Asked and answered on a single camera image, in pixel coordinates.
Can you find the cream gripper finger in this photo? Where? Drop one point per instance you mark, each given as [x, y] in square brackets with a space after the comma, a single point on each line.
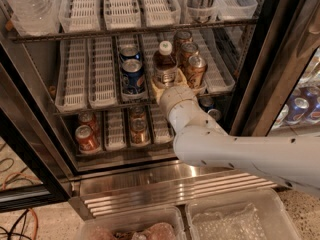
[180, 79]
[157, 88]

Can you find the brown tea bottle white cap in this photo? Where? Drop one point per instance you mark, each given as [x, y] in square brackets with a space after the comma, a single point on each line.
[165, 65]

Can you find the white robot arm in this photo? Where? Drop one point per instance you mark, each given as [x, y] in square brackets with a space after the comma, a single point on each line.
[292, 162]

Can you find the tall plaid can top shelf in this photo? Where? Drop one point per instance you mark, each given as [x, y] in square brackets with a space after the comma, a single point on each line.
[198, 11]

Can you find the steel fridge bottom grille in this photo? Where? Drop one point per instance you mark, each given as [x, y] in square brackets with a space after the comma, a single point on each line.
[169, 182]

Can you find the fridge glass door right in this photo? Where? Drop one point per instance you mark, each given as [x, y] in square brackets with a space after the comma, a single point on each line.
[285, 37]

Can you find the fridge glass door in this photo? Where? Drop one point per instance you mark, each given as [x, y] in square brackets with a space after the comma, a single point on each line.
[285, 37]
[22, 131]

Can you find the clear plastic bag top shelf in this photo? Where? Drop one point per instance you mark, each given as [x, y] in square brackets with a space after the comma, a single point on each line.
[35, 17]

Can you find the fridge glass door left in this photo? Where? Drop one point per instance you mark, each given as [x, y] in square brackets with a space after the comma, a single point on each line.
[22, 131]

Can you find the front gold soda can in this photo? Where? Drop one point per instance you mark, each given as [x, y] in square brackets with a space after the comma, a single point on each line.
[194, 70]

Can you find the gold soda can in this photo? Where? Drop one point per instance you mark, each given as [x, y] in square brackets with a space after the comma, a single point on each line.
[194, 70]
[186, 50]
[181, 37]

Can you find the front blue Pepsi can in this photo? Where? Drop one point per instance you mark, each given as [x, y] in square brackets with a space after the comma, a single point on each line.
[133, 78]

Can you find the blue pepsi can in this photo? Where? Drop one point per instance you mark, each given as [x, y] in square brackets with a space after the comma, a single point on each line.
[129, 52]
[133, 78]

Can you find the rear brown soda can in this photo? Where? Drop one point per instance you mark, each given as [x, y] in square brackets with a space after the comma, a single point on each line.
[137, 113]

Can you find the brown soda can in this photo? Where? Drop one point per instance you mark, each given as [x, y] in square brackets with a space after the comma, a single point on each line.
[138, 131]
[137, 113]

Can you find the middle gold soda can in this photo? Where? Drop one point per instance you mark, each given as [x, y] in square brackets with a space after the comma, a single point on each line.
[186, 50]

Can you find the rear dark blue can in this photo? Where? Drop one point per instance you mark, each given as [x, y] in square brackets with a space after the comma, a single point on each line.
[206, 103]

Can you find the dark blue can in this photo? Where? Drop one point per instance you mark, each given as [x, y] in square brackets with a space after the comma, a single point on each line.
[215, 114]
[206, 103]

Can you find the rear gold soda can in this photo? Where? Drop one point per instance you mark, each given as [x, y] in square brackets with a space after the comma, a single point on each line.
[181, 37]

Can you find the front brown soda can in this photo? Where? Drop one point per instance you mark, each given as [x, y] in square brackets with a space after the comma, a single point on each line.
[138, 131]

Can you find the rear blue Pepsi can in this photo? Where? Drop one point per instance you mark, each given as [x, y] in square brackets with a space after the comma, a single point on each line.
[129, 52]

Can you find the front dark blue can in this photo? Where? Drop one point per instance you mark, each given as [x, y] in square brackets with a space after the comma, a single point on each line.
[215, 114]

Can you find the rear orange soda can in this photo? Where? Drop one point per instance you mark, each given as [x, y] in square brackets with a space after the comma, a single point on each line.
[89, 119]

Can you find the orange soda can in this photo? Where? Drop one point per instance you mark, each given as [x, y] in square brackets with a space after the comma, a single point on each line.
[86, 139]
[89, 119]

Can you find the front orange soda can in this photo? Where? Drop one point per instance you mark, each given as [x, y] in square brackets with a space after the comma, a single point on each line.
[86, 139]

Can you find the Pepsi can behind glass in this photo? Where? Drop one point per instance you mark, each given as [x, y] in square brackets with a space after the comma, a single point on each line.
[297, 108]

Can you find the clear bin with meat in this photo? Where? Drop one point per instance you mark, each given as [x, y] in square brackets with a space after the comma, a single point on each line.
[130, 222]

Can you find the clear bin with plastic wrap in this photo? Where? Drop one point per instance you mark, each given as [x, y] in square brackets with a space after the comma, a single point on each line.
[247, 215]

